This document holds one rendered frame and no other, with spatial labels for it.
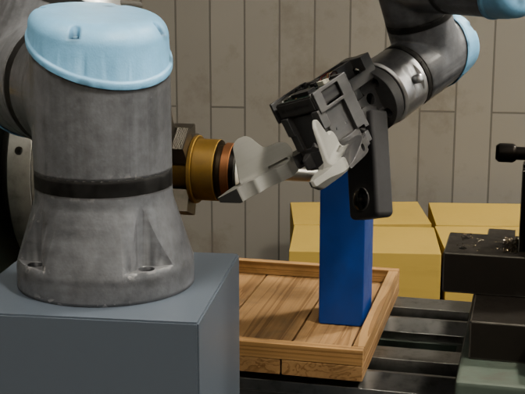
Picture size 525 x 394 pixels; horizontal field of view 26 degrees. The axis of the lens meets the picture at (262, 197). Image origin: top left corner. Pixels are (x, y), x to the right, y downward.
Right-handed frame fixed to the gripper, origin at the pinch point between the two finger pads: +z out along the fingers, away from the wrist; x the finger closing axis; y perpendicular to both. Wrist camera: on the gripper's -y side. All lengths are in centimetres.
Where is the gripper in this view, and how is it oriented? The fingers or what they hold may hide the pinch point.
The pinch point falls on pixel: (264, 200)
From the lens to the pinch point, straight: 112.8
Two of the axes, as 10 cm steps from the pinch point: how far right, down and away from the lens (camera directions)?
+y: -4.3, -8.7, -2.3
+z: -6.6, 4.8, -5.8
